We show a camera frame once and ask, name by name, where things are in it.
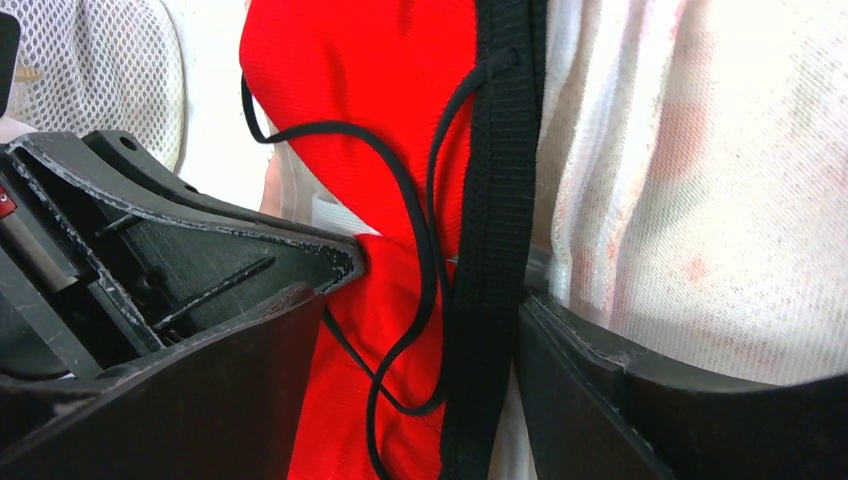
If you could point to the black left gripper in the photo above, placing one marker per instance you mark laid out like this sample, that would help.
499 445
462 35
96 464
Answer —
107 257

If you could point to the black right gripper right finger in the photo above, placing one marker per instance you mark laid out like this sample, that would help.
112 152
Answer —
599 406

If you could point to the white round mesh laundry bag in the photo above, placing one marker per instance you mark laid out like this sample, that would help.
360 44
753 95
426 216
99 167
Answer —
101 65

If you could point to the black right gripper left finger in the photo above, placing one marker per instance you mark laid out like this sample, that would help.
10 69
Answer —
223 404

